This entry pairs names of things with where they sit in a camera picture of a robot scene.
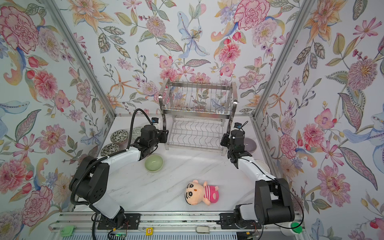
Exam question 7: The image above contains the grey clip on rail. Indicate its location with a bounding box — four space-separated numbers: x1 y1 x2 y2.
196 226 210 234

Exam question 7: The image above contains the left aluminium corner post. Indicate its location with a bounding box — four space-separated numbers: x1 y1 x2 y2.
42 0 117 120

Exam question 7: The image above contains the steel two-tier dish rack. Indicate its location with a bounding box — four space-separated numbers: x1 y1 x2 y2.
158 79 239 155

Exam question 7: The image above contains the light green bowl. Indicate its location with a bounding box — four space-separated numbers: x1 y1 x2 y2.
145 155 164 173

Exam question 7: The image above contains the cartoon boy plush doll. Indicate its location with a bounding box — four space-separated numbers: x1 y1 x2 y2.
184 180 220 206

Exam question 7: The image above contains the dark patterned bowl back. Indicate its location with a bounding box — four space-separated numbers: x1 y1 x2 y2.
110 130 129 145

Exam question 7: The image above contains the black corrugated cable conduit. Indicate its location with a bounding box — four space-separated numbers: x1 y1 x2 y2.
69 108 154 205

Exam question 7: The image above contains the aluminium corner post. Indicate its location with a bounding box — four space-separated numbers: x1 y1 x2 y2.
42 0 117 120
253 0 314 120

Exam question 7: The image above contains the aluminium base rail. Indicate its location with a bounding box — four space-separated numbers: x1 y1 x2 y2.
49 210 302 233

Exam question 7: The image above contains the dark patterned bowl front-left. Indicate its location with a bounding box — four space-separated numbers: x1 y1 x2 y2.
100 143 120 157

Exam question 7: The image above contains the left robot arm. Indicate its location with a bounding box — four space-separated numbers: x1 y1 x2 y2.
69 125 169 229

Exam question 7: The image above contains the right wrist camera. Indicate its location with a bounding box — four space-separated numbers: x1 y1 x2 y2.
234 123 243 130

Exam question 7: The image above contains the green emergency button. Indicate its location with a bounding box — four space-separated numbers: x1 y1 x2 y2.
280 222 303 237

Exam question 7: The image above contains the right aluminium corner post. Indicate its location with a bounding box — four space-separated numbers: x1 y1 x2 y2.
253 0 314 120

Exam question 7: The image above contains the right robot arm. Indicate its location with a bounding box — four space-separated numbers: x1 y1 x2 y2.
221 130 295 227

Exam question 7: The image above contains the white bowl right side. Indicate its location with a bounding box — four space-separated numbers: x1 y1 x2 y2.
255 160 271 174

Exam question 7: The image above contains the green tag on rail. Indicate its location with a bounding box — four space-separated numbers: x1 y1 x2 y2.
61 226 75 238

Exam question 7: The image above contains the lilac purple bowl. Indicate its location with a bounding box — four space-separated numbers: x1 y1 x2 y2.
244 138 257 153

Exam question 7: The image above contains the pale green patterned bowl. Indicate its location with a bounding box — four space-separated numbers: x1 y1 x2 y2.
131 126 143 141

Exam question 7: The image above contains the yellow sticker on rail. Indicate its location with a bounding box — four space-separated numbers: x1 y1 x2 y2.
146 227 154 236

